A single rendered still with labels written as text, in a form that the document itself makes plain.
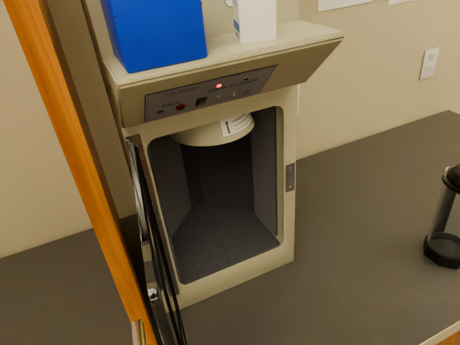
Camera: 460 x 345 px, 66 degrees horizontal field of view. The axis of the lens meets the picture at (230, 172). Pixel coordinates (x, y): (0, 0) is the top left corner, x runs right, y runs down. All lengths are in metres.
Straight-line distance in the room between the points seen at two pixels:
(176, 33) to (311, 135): 0.97
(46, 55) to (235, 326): 0.63
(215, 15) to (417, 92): 1.21
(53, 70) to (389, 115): 1.34
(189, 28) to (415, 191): 0.94
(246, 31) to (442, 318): 0.70
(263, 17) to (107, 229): 0.37
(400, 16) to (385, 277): 0.90
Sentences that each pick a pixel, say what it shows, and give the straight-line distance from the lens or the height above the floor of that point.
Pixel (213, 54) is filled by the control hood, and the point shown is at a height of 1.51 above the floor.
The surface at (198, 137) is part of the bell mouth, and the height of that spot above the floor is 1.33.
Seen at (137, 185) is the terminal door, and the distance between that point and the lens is 0.45.
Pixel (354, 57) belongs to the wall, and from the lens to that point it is 1.35.
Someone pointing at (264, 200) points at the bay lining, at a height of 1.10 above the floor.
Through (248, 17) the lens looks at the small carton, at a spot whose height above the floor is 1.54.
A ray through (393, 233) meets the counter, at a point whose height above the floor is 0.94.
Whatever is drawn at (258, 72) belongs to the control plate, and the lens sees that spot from 0.52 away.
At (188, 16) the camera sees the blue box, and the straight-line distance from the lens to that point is 0.44.
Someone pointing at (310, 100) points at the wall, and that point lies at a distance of 1.28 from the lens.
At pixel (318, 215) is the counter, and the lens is 1.07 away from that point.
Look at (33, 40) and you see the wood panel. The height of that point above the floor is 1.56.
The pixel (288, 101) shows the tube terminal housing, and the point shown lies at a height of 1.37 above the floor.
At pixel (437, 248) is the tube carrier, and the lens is 0.98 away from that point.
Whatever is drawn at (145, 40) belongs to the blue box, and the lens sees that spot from 0.43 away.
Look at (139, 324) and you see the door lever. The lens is 0.53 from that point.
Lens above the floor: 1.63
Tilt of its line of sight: 33 degrees down
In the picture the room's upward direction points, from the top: 6 degrees counter-clockwise
